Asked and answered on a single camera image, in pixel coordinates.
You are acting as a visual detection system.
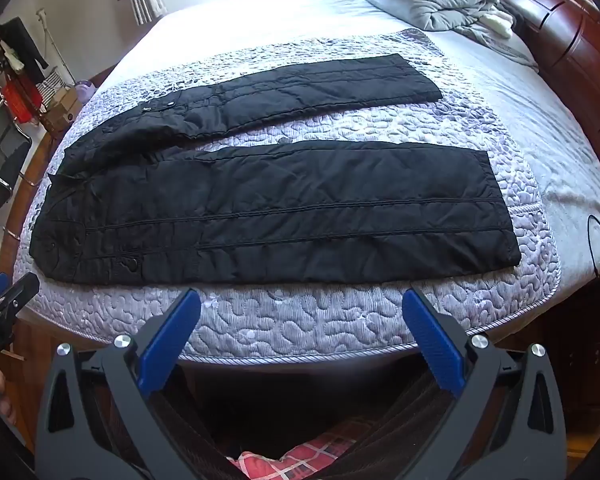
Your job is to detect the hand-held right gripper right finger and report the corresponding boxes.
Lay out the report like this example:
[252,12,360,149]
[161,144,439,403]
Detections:
[401,287,568,480]

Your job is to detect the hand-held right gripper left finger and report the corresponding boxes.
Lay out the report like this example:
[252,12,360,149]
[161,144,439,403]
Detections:
[35,287,242,480]

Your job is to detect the black pants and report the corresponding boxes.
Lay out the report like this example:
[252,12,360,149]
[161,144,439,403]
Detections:
[29,53,523,286]

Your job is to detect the person's left hand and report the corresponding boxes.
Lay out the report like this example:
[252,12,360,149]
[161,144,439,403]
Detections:
[0,364,19,427]

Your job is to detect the lavender quilted mattress pad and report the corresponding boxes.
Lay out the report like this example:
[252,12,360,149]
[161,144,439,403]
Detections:
[12,27,563,366]

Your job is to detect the black chrome chair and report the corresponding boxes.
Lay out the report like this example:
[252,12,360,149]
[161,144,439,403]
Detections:
[0,95,34,221]

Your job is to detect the red plaid clothing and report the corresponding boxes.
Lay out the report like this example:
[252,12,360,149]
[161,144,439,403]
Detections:
[225,429,362,480]

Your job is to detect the cardboard box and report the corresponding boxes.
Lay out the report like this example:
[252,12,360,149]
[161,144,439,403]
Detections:
[40,87,79,136]

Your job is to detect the red plastic basket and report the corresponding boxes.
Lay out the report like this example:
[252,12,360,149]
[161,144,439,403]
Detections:
[1,77,44,124]

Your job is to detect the purple container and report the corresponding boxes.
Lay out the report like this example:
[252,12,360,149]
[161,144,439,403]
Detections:
[75,80,99,106]

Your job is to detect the striped basket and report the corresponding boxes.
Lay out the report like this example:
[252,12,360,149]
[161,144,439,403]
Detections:
[40,67,74,106]

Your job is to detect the black garment on rack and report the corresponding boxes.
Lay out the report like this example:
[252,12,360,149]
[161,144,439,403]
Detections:
[0,16,49,82]

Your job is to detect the white cane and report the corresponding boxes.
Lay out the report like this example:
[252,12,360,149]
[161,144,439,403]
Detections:
[36,7,76,86]

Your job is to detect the grey bed sheet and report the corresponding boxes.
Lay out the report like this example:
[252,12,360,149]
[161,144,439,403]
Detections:
[87,0,600,281]

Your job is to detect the small white cloth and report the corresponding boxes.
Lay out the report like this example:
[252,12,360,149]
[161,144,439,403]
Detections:
[480,10,515,39]

